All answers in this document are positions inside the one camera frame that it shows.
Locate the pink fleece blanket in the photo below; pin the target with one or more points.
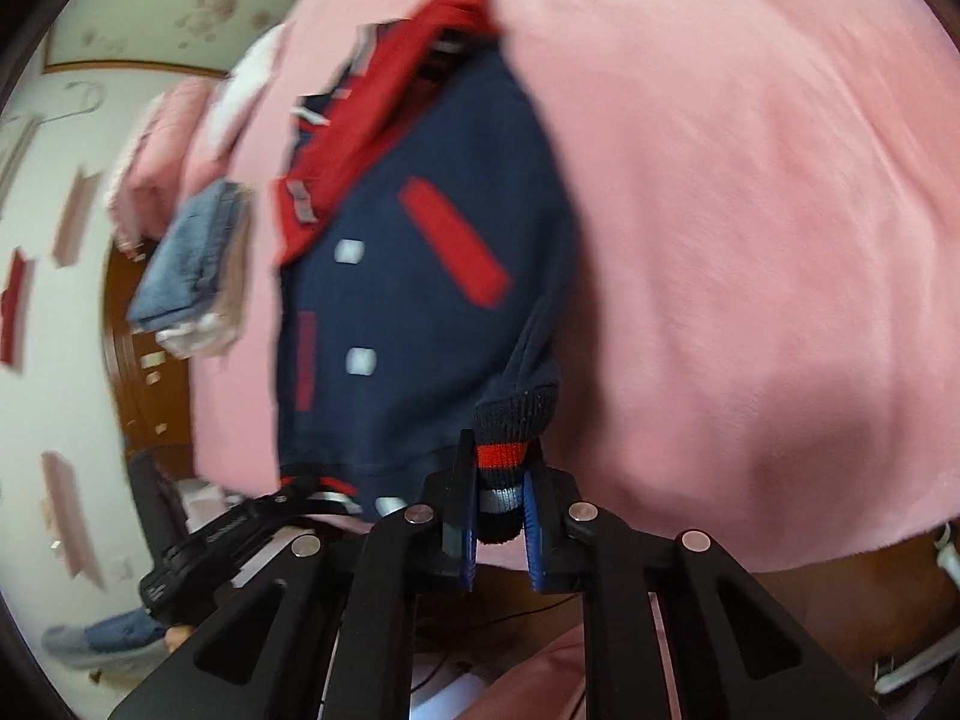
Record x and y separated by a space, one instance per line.
750 240

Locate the floral framed panel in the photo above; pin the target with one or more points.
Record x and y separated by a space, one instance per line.
172 15

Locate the white clothes hanger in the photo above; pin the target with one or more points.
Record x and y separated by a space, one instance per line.
79 101

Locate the pink folded cloth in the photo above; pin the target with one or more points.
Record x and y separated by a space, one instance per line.
157 157

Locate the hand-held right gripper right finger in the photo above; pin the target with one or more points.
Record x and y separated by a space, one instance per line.
534 540

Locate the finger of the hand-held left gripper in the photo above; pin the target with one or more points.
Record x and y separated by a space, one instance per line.
283 499

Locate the brown wooden door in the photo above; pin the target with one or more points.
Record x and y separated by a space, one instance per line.
146 390

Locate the white plastic pipe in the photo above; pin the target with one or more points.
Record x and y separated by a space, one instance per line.
930 615

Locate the red wall hook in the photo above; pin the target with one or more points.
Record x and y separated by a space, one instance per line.
13 307

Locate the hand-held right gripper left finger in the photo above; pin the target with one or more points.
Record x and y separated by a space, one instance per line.
471 540

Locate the person's left forearm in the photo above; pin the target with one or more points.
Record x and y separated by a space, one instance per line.
112 637

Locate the folded white cloth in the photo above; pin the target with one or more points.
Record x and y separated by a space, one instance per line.
199 341

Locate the navy and red jacket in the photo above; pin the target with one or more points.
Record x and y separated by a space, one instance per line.
420 300

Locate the pink wall hook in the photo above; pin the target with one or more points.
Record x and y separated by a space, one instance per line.
75 217
69 517

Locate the folded blue jeans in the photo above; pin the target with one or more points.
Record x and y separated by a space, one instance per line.
187 262

